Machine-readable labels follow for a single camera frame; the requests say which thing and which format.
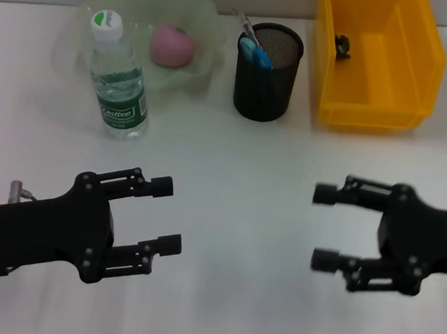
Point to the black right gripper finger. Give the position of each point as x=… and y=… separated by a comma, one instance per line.
x=325, y=194
x=324, y=260

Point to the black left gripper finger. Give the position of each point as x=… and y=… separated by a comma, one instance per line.
x=171, y=244
x=162, y=186

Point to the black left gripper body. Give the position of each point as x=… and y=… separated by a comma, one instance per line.
x=44, y=234

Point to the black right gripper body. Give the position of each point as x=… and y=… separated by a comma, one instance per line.
x=423, y=233

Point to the clear bottle green label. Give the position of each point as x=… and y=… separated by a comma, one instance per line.
x=121, y=108

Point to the pink toy peach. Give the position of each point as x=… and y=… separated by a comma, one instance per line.
x=173, y=47

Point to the green plastic wrapper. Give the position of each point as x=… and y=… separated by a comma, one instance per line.
x=342, y=46

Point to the silver pen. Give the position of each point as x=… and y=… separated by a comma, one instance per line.
x=253, y=34

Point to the green translucent fruit plate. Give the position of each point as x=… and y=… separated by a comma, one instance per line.
x=184, y=75

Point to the black mesh pen holder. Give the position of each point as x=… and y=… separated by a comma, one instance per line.
x=264, y=96

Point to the yellow plastic bin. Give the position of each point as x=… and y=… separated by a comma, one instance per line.
x=377, y=86

